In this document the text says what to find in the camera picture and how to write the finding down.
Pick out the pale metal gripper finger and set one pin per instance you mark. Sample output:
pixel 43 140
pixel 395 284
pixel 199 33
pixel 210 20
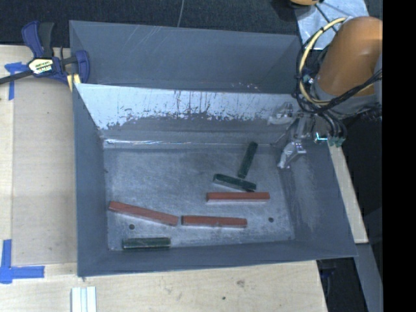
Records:
pixel 282 117
pixel 291 151

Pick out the dark green flat block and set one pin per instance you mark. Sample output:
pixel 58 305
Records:
pixel 234 182
pixel 247 159
pixel 146 242

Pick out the red-brown flat block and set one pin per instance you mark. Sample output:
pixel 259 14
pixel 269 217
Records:
pixel 143 213
pixel 214 221
pixel 238 196

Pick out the grey metal bin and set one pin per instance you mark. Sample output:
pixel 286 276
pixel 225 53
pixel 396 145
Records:
pixel 182 161

